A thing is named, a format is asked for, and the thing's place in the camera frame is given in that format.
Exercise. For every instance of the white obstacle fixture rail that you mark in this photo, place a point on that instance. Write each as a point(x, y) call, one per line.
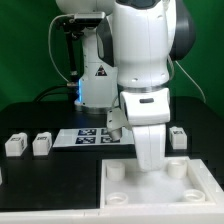
point(180, 213)

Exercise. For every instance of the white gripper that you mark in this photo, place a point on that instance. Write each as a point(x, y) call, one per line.
point(147, 115)

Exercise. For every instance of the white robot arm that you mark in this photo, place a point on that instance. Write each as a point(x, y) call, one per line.
point(126, 46)

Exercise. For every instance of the white part at left edge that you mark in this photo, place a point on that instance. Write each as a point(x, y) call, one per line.
point(0, 176)

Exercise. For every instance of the white sheet with tags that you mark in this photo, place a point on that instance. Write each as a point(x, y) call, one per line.
point(90, 136)

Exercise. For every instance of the grey camera on stand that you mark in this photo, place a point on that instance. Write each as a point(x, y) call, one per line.
point(89, 18)

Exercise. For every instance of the black camera stand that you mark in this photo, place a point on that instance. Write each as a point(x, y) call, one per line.
point(73, 32)

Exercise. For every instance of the white square table top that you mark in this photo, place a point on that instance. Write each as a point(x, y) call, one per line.
point(180, 180)

